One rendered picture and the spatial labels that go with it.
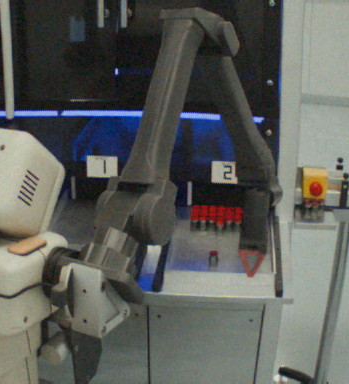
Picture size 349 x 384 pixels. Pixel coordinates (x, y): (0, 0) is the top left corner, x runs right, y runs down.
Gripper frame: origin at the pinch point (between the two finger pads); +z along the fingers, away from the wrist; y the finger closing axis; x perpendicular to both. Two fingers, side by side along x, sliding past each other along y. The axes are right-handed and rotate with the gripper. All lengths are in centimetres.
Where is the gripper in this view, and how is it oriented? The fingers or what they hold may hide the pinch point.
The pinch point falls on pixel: (250, 273)
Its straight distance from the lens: 152.9
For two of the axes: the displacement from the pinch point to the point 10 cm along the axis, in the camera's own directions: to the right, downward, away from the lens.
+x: -9.9, -0.6, 1.3
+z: -0.3, 9.7, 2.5
